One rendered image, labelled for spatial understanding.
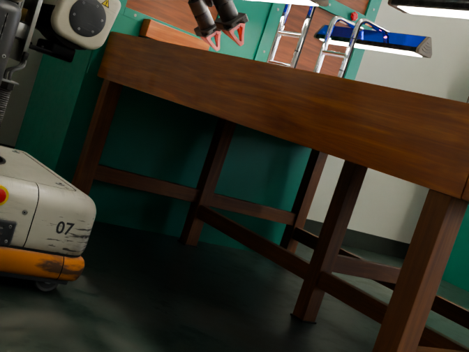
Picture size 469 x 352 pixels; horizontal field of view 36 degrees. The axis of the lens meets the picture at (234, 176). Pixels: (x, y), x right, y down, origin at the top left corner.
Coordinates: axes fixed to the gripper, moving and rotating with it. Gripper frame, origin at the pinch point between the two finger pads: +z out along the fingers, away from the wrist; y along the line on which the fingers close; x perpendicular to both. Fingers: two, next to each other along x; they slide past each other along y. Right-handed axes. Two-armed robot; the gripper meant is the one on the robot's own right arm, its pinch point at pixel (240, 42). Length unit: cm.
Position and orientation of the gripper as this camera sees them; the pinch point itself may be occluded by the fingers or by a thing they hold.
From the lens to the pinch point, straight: 232.7
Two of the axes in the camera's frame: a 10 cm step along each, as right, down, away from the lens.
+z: 3.8, 7.7, 5.1
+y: -5.5, -2.6, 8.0
